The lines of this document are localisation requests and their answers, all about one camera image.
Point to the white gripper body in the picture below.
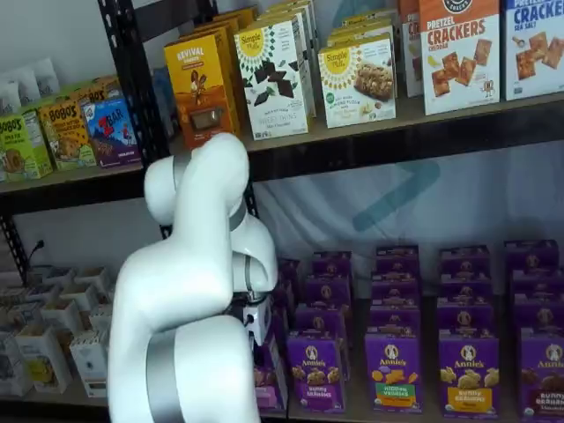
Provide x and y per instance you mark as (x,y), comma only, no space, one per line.
(257,319)

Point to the purple Annie's box pink patch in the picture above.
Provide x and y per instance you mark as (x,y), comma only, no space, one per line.
(269,396)

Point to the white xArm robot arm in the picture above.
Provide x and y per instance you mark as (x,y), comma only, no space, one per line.
(176,286)

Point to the purple Annie's box violet label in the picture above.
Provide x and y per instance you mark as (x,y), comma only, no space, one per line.
(330,264)
(326,288)
(319,319)
(315,374)

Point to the purple Annie's box green label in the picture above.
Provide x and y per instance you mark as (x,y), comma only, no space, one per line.
(396,260)
(394,286)
(392,374)
(394,319)

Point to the white patterned carton box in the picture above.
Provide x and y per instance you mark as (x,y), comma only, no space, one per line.
(61,315)
(99,317)
(42,293)
(24,315)
(42,361)
(90,365)
(13,365)
(77,294)
(92,277)
(57,275)

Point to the purple Annie's box yellow label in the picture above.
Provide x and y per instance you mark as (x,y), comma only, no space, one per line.
(469,379)
(462,260)
(465,286)
(465,317)

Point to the white Simple Mills thins box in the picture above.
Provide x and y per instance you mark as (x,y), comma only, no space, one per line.
(286,12)
(273,110)

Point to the black metal shelf rack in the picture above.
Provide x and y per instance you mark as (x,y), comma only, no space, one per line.
(396,152)
(66,200)

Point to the blue snack box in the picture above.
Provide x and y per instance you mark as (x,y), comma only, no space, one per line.
(163,106)

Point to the blue ZBar box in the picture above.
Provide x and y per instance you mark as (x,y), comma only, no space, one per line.
(115,93)
(110,132)

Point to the orange Revival box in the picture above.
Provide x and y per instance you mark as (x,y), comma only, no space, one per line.
(198,88)
(233,22)

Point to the yellow Simple Mills bar box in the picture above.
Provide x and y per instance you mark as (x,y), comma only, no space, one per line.
(361,28)
(352,88)

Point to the yellow Bobo's box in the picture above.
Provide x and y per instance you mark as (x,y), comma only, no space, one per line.
(92,94)
(66,136)

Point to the purple Annie's box brown label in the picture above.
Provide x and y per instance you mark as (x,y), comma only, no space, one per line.
(539,310)
(531,255)
(544,374)
(535,282)

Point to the green Bobo's box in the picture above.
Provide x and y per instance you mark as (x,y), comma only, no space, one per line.
(22,145)

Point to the orange pretzel crackers box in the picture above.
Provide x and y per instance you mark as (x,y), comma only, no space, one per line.
(458,66)
(410,44)

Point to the blue sea salt crackers box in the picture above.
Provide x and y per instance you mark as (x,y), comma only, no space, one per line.
(535,53)

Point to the white backdrop sheet teal logo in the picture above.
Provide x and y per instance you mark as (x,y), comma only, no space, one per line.
(308,211)

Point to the white stand-up pouch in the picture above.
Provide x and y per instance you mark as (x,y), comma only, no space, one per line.
(46,77)
(9,99)
(25,86)

